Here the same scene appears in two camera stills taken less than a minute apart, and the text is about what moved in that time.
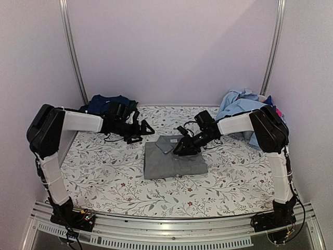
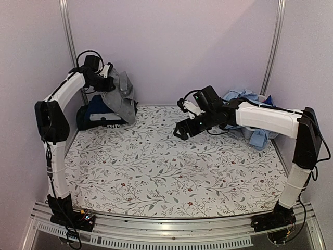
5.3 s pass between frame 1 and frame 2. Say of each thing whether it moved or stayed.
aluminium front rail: stayed
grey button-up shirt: moved
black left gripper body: moved
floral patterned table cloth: stayed
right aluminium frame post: stayed
